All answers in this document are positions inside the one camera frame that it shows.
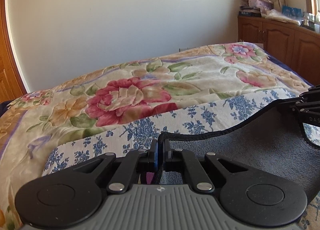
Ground blue picture card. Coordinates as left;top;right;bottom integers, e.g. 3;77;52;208
281;5;303;19

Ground blue floral white cloth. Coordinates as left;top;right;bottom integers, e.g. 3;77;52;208
44;89;319;229

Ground bottles on window sill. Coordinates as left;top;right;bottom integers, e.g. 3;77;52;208
301;12;320;33

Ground purple and grey microfibre towel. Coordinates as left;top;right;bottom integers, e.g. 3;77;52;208
152;99;319;201

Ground brown wooden cabinet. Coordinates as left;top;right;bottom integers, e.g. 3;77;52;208
238;16;319;85

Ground wooden door frame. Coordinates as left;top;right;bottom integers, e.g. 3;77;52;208
0;0;27;103

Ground floral plush blanket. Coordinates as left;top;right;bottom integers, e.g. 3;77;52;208
1;42;310;229

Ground clutter pile on cabinet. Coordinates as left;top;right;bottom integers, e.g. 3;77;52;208
238;0;303;26

